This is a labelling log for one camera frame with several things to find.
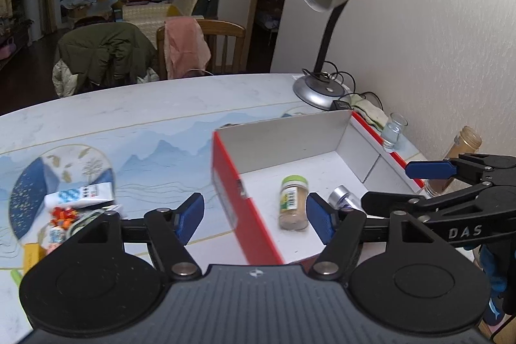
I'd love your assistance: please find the red orange toy figure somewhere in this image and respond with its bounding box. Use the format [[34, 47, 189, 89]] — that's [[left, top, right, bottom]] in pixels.
[[51, 207, 78, 231]]

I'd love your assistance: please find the yellow small box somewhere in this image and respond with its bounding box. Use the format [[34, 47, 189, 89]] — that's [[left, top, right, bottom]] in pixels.
[[23, 243, 46, 274]]

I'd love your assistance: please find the red white cardboard box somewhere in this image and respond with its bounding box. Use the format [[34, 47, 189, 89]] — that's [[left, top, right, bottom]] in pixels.
[[212, 111, 423, 265]]

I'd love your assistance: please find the wooden chair pink cloth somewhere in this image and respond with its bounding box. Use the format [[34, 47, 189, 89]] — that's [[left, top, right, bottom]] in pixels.
[[156, 16, 246, 79]]

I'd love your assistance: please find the green lid spice jar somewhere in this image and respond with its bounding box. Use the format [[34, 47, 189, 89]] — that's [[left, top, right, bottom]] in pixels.
[[278, 175, 309, 231]]

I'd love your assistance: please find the small clear glass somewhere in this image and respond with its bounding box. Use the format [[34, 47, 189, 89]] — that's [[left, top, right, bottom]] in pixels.
[[381, 113, 408, 152]]

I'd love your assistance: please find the clear jar silver lid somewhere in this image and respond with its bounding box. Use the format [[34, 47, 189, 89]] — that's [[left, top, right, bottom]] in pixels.
[[328, 185, 362, 211]]

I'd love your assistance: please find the blue white striped toy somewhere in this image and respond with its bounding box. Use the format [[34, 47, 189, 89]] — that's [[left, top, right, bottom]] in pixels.
[[46, 226, 66, 254]]

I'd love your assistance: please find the tall brown plastic bottle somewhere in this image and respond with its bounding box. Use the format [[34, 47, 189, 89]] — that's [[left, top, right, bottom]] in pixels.
[[421, 125, 483, 197]]

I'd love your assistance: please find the green jacket on chair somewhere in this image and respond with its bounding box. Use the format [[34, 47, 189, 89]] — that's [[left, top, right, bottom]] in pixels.
[[52, 22, 160, 98]]

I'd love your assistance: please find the black lamp cable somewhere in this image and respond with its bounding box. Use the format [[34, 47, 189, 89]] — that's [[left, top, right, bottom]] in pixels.
[[306, 60, 384, 111]]

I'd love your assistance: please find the grey correction tape dispenser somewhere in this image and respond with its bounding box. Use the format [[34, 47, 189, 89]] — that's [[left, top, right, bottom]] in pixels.
[[66, 209, 105, 238]]

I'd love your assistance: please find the pink cloth on chair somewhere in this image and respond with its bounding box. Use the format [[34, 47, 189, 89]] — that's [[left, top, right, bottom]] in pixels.
[[164, 16, 211, 79]]

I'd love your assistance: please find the sofa with blankets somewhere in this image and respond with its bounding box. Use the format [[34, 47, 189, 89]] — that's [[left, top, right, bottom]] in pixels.
[[122, 0, 219, 47]]

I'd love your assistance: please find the white blue tube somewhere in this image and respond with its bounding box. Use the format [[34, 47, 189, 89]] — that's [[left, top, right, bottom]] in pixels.
[[44, 182, 114, 211]]

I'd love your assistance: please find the folded green white cloth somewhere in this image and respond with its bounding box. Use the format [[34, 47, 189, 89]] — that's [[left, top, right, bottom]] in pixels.
[[350, 93, 388, 132]]

